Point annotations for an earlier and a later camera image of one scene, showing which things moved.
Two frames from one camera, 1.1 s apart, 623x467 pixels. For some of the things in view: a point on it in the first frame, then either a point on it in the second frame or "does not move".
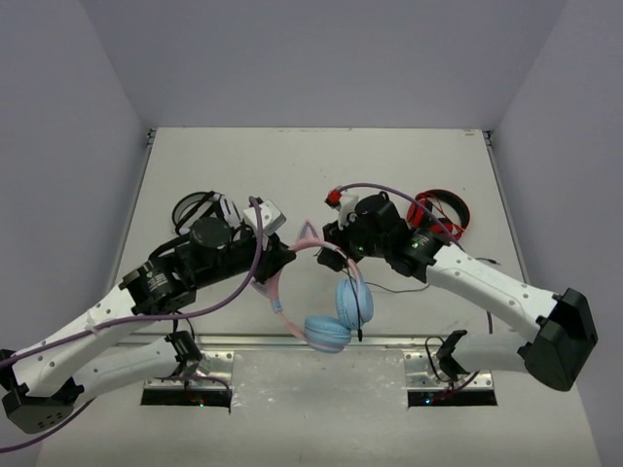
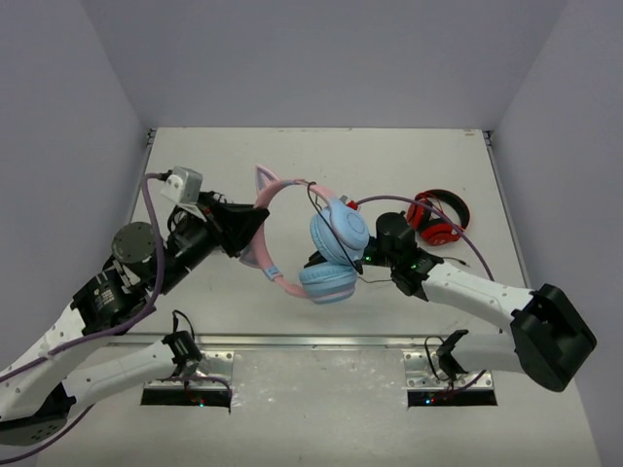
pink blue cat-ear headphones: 354,307 to 338,235
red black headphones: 417,212 does not move
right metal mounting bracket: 423,372 does not move
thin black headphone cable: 359,329 to 356,264
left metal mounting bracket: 213,364 does not move
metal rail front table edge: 291,341 does not move
